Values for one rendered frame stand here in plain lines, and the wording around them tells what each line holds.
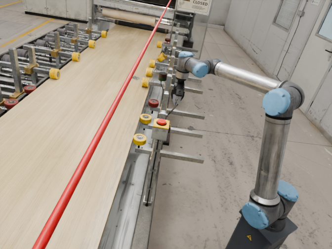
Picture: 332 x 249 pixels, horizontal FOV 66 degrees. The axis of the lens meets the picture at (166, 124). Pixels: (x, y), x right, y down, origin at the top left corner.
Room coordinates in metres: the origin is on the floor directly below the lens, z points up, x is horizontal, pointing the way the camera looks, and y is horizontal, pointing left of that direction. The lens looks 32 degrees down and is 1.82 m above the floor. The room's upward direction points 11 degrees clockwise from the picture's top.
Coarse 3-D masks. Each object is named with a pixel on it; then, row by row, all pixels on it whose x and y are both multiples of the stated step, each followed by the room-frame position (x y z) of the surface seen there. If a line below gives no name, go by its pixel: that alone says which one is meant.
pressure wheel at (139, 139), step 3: (135, 135) 1.26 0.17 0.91; (138, 135) 1.27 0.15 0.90; (141, 135) 1.28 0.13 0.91; (144, 135) 1.28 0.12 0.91; (135, 138) 1.23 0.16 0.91; (138, 138) 1.24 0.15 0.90; (141, 138) 1.25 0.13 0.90; (144, 138) 1.25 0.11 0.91; (135, 141) 1.22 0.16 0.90; (138, 141) 1.21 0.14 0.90; (141, 141) 1.22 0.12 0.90; (144, 141) 1.23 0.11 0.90; (138, 144) 1.21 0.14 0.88; (141, 144) 1.22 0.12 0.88; (138, 147) 1.25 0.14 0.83
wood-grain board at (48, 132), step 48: (96, 48) 2.75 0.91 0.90; (48, 96) 1.53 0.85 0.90; (96, 96) 1.66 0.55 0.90; (144, 96) 1.81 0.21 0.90; (0, 144) 0.97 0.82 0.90; (48, 144) 1.04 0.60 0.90; (0, 192) 0.69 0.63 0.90; (48, 192) 0.73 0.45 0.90; (96, 192) 0.78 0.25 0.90; (0, 240) 0.49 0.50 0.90; (96, 240) 0.56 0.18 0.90
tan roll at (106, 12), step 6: (102, 12) 3.98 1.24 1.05; (108, 12) 3.98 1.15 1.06; (114, 12) 3.99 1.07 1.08; (120, 12) 4.00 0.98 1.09; (126, 12) 4.03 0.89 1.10; (120, 18) 4.00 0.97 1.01; (126, 18) 3.99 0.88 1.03; (132, 18) 3.99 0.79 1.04; (138, 18) 3.99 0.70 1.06; (144, 18) 4.00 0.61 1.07; (150, 18) 4.01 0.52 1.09; (150, 24) 4.02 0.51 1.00; (168, 24) 4.05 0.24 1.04
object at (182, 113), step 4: (152, 108) 1.74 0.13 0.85; (156, 108) 1.74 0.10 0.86; (160, 108) 1.74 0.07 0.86; (168, 108) 1.77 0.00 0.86; (168, 112) 1.74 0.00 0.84; (172, 112) 1.74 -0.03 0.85; (176, 112) 1.74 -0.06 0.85; (180, 112) 1.74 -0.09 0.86; (184, 112) 1.75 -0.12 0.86; (188, 112) 1.77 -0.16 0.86; (188, 116) 1.75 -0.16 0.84; (192, 116) 1.75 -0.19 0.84; (196, 116) 1.75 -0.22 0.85; (200, 116) 1.75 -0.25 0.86; (204, 116) 1.75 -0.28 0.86
